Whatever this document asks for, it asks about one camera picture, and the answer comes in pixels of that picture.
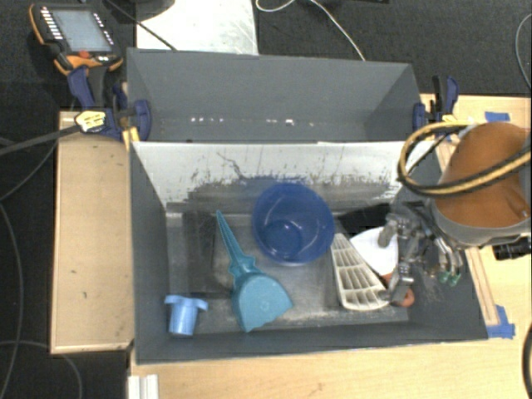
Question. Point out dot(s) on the black cylinder on white bracket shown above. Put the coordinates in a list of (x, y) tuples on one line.
[(512, 248)]

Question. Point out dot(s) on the light blue plastic cup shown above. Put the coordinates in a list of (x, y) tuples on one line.
[(182, 316)]

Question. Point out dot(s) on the white paper cone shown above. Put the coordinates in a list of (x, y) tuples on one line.
[(376, 249)]

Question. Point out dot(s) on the pale wood board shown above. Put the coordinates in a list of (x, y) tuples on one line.
[(91, 239)]

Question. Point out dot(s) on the orange-red round object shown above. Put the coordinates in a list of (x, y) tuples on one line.
[(409, 298)]

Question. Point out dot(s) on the teal plastic funnel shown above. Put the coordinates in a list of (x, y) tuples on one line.
[(257, 297)]

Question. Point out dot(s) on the white slatted plastic piece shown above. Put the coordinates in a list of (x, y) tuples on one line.
[(355, 277)]

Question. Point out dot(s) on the dark blue plastic bowl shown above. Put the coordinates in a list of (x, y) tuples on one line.
[(291, 223)]

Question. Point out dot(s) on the grey metal bin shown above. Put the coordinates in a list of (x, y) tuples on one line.
[(257, 98)]

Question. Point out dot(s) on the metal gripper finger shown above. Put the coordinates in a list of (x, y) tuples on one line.
[(402, 283), (390, 233)]

